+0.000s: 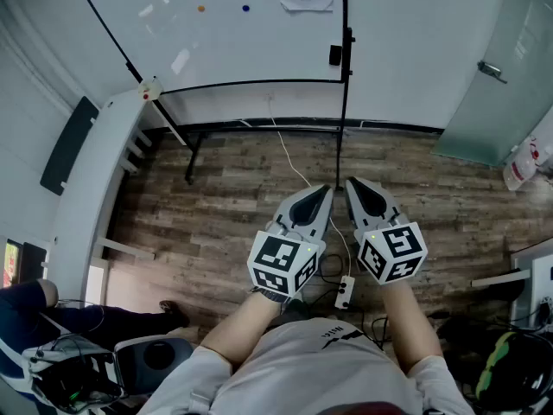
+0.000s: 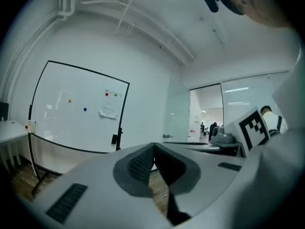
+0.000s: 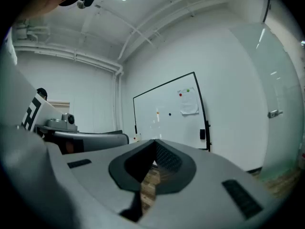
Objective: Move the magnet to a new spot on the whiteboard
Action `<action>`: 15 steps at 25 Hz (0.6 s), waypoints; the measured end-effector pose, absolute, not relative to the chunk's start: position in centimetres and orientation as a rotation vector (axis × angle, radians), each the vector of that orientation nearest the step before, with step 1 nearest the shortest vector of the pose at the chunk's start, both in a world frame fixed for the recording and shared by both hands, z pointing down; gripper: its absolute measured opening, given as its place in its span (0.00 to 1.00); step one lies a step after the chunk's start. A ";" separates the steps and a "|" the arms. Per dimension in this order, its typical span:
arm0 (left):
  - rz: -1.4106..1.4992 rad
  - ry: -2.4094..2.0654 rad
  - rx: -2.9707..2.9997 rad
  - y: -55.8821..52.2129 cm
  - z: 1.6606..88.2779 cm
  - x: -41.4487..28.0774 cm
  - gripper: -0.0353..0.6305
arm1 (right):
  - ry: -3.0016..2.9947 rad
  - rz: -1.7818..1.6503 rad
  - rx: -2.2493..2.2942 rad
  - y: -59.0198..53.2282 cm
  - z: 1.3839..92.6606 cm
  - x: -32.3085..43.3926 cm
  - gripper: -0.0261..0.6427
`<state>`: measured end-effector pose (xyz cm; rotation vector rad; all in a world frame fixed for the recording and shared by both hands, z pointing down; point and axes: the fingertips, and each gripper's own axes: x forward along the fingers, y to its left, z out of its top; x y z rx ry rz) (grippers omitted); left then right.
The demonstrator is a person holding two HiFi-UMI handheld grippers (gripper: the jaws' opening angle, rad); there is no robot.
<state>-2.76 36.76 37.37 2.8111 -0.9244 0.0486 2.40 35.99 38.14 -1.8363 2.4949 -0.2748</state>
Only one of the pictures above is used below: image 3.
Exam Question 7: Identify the grey gripper-mounted camera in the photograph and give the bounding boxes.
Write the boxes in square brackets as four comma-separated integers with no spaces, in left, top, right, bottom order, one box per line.
[61,113,77,125]

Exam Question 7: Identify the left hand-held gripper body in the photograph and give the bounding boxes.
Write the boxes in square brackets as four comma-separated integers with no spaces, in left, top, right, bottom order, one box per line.
[20,92,79,142]

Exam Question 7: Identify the white ceiling pipes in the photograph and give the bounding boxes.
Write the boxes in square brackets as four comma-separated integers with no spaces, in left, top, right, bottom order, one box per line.
[13,42,124,75]

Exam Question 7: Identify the black-framed whiteboard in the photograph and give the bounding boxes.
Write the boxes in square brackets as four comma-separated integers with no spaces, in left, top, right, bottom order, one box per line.
[132,71,212,152]

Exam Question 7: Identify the frosted glass door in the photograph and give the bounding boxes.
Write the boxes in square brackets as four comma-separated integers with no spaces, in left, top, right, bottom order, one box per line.
[228,22,305,178]

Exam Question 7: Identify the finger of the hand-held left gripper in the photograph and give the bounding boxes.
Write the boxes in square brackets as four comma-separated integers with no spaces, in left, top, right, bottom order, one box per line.
[91,129,124,135]
[45,131,130,155]

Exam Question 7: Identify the person's white shirt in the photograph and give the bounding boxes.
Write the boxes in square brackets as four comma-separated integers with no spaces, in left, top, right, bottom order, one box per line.
[0,27,36,128]

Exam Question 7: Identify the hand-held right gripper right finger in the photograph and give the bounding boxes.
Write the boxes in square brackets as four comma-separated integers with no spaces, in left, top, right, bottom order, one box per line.
[137,138,283,229]

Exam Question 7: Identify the black wall cable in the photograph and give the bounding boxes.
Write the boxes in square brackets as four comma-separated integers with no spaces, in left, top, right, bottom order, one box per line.
[262,0,272,23]

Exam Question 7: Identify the metal door handle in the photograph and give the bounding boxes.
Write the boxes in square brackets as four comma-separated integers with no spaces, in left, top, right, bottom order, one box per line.
[267,109,284,119]

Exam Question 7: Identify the white printed paper sheet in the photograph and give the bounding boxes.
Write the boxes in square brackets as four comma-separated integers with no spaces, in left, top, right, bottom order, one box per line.
[177,87,200,115]

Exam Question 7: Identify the white door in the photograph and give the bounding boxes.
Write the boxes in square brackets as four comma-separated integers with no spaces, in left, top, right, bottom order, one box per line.
[47,100,71,133]

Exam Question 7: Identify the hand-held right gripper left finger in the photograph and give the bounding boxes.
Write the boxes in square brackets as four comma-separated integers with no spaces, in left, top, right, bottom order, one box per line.
[46,138,156,229]

